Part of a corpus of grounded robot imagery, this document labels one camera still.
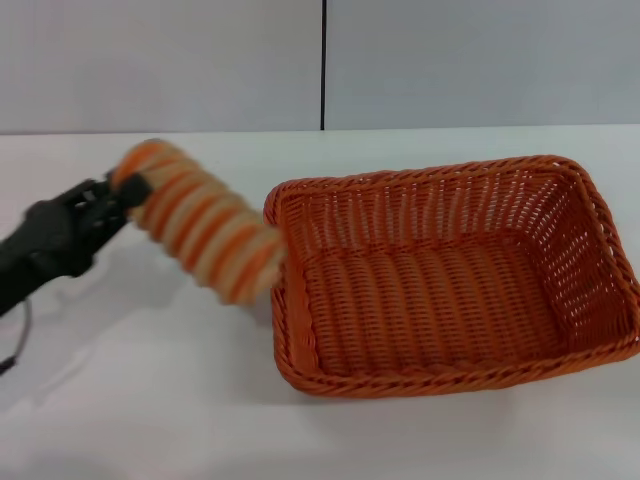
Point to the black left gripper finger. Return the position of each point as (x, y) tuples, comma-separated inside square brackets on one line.
[(136, 191), (108, 178)]

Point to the orange and cream striped bread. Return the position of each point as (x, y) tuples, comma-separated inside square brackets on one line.
[(210, 235)]

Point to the orange woven plastic basket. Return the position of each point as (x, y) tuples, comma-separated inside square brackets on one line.
[(430, 300)]

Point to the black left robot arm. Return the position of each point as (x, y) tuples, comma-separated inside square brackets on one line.
[(17, 270)]

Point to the black wall panel seam strip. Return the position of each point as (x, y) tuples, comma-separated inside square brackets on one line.
[(323, 65)]

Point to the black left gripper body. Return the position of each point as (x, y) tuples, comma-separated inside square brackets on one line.
[(70, 225)]

